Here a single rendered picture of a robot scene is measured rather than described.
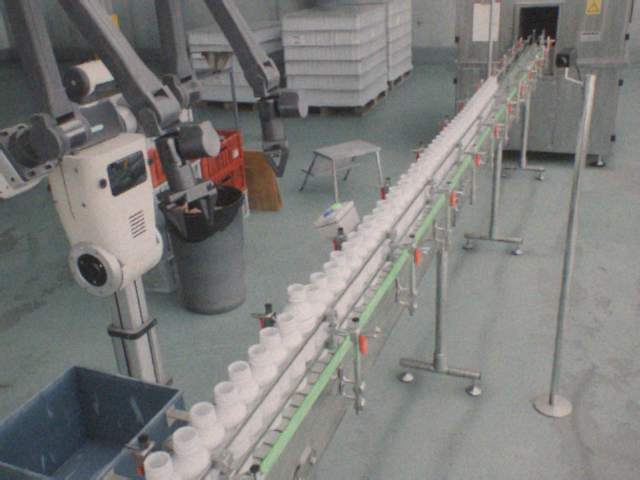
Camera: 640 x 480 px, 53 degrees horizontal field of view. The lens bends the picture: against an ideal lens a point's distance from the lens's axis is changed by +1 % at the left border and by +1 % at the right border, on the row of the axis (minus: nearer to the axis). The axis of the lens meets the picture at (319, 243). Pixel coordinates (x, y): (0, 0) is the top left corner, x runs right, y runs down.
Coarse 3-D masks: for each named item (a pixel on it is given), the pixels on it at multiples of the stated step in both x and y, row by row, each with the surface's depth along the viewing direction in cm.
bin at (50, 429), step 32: (64, 384) 151; (96, 384) 153; (128, 384) 148; (160, 384) 144; (32, 416) 143; (64, 416) 152; (96, 416) 158; (128, 416) 153; (160, 416) 135; (0, 448) 136; (32, 448) 144; (64, 448) 154; (96, 448) 158; (160, 448) 137
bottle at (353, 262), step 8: (344, 248) 155; (352, 248) 154; (352, 256) 155; (352, 264) 155; (360, 264) 156; (352, 272) 155; (360, 280) 158; (352, 288) 157; (360, 288) 158; (352, 296) 158; (360, 304) 160
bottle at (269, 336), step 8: (264, 328) 122; (272, 328) 122; (264, 336) 123; (272, 336) 120; (264, 344) 120; (272, 344) 120; (280, 344) 122; (272, 352) 121; (280, 352) 121; (272, 360) 120; (280, 360) 121; (280, 368) 122; (288, 376) 125; (280, 384) 123; (288, 384) 125; (280, 392) 124; (288, 392) 125; (280, 400) 124
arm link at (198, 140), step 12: (144, 120) 123; (156, 120) 122; (180, 120) 129; (204, 120) 124; (156, 132) 123; (168, 132) 124; (180, 132) 124; (192, 132) 122; (204, 132) 122; (180, 144) 124; (192, 144) 122; (204, 144) 122; (216, 144) 125; (192, 156) 124; (204, 156) 124
